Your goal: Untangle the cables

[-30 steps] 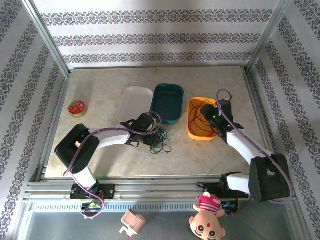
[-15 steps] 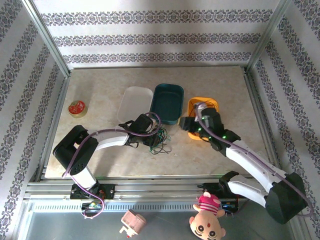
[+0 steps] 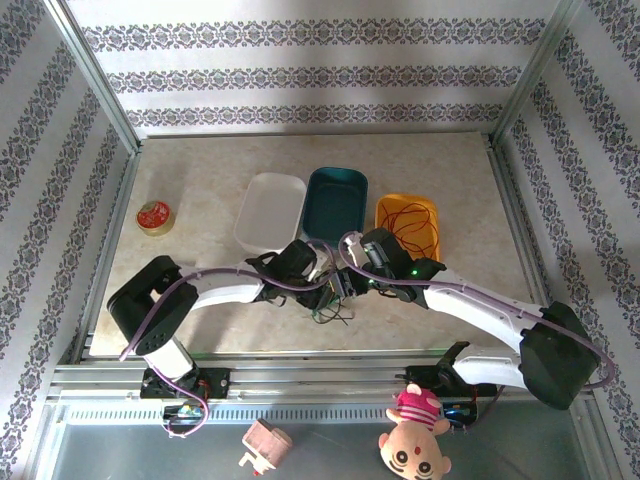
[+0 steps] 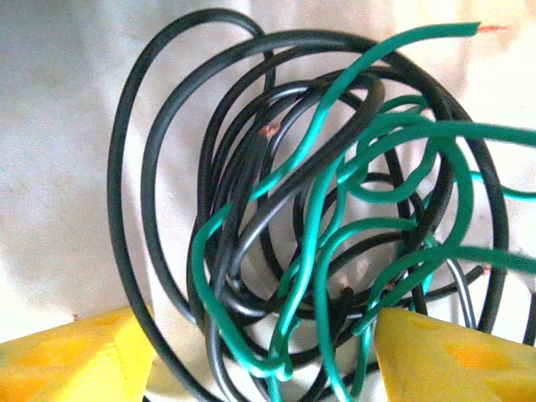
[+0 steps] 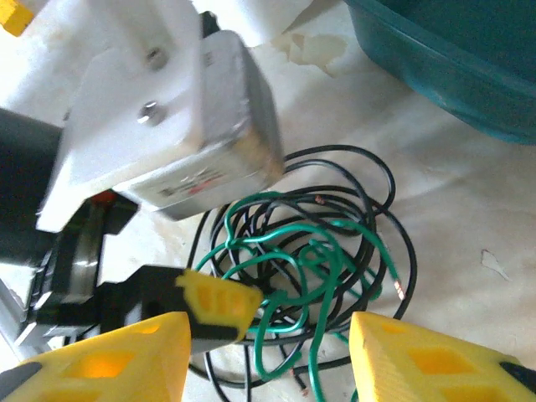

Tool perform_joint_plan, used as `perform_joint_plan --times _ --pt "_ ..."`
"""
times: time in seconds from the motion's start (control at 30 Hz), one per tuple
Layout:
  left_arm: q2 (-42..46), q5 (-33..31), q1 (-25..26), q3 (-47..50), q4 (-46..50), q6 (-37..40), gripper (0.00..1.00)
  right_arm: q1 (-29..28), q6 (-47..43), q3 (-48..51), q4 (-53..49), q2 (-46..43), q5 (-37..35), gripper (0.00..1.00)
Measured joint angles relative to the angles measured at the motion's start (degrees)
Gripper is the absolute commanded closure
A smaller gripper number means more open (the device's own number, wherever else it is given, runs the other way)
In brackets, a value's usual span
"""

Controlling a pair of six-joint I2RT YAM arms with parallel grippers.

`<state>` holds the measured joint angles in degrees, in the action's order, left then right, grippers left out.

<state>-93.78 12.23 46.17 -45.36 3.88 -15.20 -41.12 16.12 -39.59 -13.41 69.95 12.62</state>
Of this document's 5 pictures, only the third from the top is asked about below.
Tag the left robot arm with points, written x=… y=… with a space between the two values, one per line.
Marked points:
x=150 y=310

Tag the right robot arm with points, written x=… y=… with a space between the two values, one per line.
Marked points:
x=550 y=360

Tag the white plastic tray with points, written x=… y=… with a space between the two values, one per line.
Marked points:
x=270 y=215

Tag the orange plastic tray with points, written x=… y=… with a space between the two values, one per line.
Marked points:
x=387 y=205

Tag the teal plastic tray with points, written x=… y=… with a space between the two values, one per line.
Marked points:
x=332 y=205

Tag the clear tape roll red core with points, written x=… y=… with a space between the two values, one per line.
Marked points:
x=156 y=217

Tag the pink toy block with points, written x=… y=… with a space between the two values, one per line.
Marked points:
x=267 y=445

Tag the plush doll pink hat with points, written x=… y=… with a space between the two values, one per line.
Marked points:
x=412 y=445

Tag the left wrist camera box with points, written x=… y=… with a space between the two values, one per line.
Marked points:
x=321 y=264

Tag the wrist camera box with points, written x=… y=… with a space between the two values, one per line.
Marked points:
x=321 y=264
x=355 y=249

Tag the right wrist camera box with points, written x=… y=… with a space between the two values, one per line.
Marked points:
x=355 y=249

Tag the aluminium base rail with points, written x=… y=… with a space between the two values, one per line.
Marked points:
x=310 y=375

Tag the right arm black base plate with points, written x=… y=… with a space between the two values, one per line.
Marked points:
x=425 y=375

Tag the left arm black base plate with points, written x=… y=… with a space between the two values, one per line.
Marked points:
x=220 y=382

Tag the aluminium side rail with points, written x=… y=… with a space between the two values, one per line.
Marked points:
x=510 y=200
x=122 y=200

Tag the aluminium frame post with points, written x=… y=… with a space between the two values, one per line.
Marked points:
x=530 y=75
x=100 y=85

